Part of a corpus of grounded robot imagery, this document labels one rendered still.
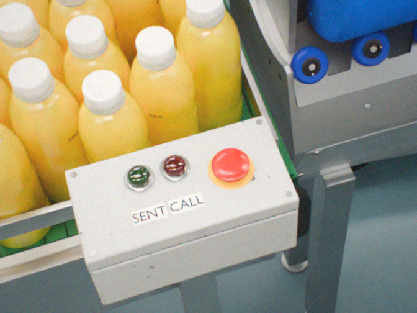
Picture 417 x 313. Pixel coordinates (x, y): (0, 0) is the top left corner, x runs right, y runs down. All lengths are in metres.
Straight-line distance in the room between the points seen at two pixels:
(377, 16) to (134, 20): 0.28
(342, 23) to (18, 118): 0.36
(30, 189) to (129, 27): 0.23
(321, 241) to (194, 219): 0.75
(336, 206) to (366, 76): 0.37
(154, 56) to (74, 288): 0.33
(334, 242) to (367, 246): 0.47
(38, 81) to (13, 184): 0.11
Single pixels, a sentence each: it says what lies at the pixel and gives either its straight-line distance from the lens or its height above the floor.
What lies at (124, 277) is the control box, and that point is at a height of 1.05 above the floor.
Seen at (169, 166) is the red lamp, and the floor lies 1.11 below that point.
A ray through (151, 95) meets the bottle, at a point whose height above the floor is 1.06.
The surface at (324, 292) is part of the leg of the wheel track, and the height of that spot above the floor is 0.21.
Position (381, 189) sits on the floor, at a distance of 2.06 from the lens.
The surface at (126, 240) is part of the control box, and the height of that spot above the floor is 1.10.
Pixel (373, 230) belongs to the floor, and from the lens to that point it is 2.00.
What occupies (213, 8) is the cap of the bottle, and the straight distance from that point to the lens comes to 0.89.
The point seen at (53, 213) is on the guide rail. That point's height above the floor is 0.97.
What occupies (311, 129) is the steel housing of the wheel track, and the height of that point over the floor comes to 0.87.
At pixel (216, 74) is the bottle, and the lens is 0.94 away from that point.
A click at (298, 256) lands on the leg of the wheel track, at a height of 0.07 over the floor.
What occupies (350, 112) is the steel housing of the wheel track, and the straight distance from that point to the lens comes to 1.10.
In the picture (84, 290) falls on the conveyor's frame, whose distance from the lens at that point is 1.07.
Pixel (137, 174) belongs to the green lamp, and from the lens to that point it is 0.78.
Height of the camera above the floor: 1.78
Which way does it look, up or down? 58 degrees down
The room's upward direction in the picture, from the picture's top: 7 degrees counter-clockwise
